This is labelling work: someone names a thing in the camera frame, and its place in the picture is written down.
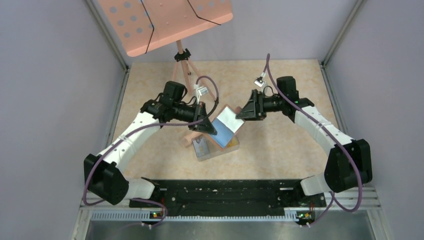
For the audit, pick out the pink music stand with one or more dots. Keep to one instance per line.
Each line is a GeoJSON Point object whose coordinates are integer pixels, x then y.
{"type": "Point", "coordinates": [146, 25]}

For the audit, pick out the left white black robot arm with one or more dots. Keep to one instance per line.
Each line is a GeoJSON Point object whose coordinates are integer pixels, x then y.
{"type": "Point", "coordinates": [103, 172]}

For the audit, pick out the brown leather card holder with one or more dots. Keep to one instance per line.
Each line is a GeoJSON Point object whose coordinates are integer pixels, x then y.
{"type": "Point", "coordinates": [226, 125]}

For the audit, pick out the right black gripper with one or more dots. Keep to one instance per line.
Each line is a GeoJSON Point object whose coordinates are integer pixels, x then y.
{"type": "Point", "coordinates": [255, 108]}

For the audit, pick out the pink cylindrical handle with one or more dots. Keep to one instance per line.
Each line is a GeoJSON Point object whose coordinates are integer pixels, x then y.
{"type": "Point", "coordinates": [187, 139]}

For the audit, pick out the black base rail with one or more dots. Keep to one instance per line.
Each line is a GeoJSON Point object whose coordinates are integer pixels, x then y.
{"type": "Point", "coordinates": [232, 198]}

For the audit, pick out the yellow credit card stack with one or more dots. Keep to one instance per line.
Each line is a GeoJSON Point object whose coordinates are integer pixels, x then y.
{"type": "Point", "coordinates": [233, 142]}

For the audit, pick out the clear plastic card box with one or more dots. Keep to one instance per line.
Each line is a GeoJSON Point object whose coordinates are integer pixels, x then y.
{"type": "Point", "coordinates": [215, 150]}

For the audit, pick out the grey white credit card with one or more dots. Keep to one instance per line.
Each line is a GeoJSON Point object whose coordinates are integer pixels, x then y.
{"type": "Point", "coordinates": [201, 147]}

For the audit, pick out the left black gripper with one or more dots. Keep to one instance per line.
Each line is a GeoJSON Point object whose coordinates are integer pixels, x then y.
{"type": "Point", "coordinates": [205, 126]}

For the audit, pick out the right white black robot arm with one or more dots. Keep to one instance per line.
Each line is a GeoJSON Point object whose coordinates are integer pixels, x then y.
{"type": "Point", "coordinates": [348, 160]}

